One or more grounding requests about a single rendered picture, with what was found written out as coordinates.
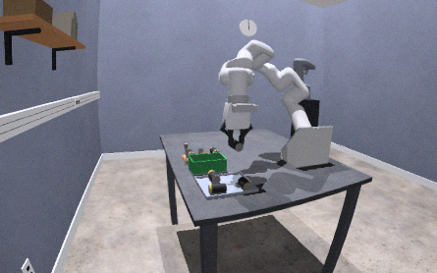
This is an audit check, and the green open-top box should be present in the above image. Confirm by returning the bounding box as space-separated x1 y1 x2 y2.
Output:
189 152 227 175

